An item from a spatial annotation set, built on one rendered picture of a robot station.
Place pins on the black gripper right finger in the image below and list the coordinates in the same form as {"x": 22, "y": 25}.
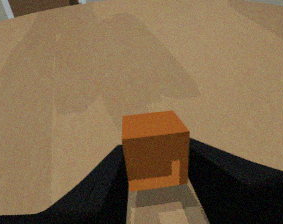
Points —
{"x": 233, "y": 190}

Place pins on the orange block with black square mark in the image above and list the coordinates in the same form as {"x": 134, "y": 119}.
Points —
{"x": 156, "y": 150}

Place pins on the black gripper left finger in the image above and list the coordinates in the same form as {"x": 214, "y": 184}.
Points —
{"x": 101, "y": 198}

